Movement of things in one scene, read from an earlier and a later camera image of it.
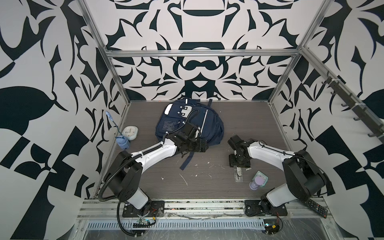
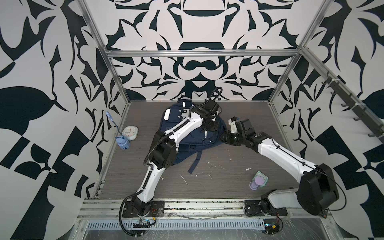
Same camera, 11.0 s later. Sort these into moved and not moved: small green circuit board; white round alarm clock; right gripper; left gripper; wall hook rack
Moved: right gripper; left gripper
Not moved: wall hook rack; small green circuit board; white round alarm clock
